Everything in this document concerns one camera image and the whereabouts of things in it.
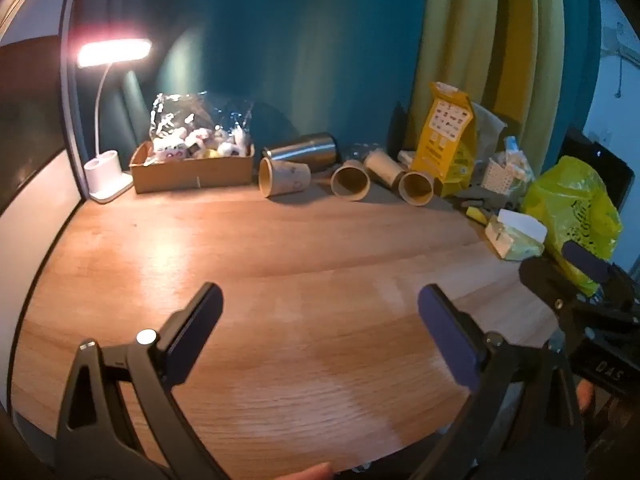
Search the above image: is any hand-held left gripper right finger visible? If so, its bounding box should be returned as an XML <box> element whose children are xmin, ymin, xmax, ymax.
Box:
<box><xmin>415</xmin><ymin>284</ymin><xmax>586</xmax><ymax>480</ymax></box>

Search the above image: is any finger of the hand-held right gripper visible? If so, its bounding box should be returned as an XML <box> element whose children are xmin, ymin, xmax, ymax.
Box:
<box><xmin>562</xmin><ymin>241</ymin><xmax>633</xmax><ymax>306</ymax></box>
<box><xmin>519</xmin><ymin>257</ymin><xmax>591</xmax><ymax>311</ymax></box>

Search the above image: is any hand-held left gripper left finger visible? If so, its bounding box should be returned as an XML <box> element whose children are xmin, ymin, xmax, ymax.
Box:
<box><xmin>54</xmin><ymin>282</ymin><xmax>231</xmax><ymax>480</ymax></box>

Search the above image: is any brown paper cup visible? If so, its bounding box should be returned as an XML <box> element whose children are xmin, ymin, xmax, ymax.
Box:
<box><xmin>330</xmin><ymin>159</ymin><xmax>371</xmax><ymax>202</ymax></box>
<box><xmin>398</xmin><ymin>170</ymin><xmax>435</xmax><ymax>208</ymax></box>
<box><xmin>363</xmin><ymin>150</ymin><xmax>406</xmax><ymax>187</ymax></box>

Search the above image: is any printed paper cup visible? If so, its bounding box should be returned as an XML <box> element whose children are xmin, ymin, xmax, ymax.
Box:
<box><xmin>258</xmin><ymin>156</ymin><xmax>312</xmax><ymax>198</ymax></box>

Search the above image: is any person's left hand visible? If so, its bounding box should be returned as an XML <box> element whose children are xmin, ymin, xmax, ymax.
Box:
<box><xmin>260</xmin><ymin>462</ymin><xmax>334</xmax><ymax>480</ymax></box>

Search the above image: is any tissue pack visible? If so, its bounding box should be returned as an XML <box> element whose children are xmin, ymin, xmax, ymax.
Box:
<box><xmin>484</xmin><ymin>208</ymin><xmax>549</xmax><ymax>261</ymax></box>

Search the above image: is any yellow-green plastic bag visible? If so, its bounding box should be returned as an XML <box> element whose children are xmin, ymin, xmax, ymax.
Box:
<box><xmin>520</xmin><ymin>155</ymin><xmax>624</xmax><ymax>297</ymax></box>

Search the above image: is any yellow sponge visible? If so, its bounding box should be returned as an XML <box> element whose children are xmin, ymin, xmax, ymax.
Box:
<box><xmin>465</xmin><ymin>204</ymin><xmax>494</xmax><ymax>226</ymax></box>

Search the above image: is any black monitor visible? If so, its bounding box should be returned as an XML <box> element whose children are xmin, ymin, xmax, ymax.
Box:
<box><xmin>559</xmin><ymin>126</ymin><xmax>636</xmax><ymax>212</ymax></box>

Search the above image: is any white perforated basket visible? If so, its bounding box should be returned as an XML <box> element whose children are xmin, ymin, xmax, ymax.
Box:
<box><xmin>481</xmin><ymin>136</ymin><xmax>537</xmax><ymax>194</ymax></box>

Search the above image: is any cardboard box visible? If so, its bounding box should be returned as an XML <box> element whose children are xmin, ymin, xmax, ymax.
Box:
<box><xmin>128</xmin><ymin>141</ymin><xmax>256</xmax><ymax>195</ymax></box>

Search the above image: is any grey paper bag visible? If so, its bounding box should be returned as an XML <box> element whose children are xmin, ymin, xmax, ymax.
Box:
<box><xmin>470</xmin><ymin>102</ymin><xmax>509</xmax><ymax>167</ymax></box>

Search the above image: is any white desk lamp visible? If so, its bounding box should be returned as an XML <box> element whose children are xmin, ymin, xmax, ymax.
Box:
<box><xmin>76</xmin><ymin>37</ymin><xmax>152</xmax><ymax>205</ymax></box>

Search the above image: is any yellow paper bag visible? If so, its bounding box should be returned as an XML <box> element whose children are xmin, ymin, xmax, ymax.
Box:
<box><xmin>410</xmin><ymin>81</ymin><xmax>477</xmax><ymax>197</ymax></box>

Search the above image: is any clear plastic bag of toys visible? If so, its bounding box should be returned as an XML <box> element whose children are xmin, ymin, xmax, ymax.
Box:
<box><xmin>149</xmin><ymin>91</ymin><xmax>254</xmax><ymax>162</ymax></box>

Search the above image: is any stainless steel tumbler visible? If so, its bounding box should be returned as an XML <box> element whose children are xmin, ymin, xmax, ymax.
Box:
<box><xmin>261</xmin><ymin>132</ymin><xmax>339</xmax><ymax>167</ymax></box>

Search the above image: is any yellow curtain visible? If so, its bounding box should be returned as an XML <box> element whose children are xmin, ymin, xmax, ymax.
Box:
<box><xmin>409</xmin><ymin>0</ymin><xmax>569</xmax><ymax>162</ymax></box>

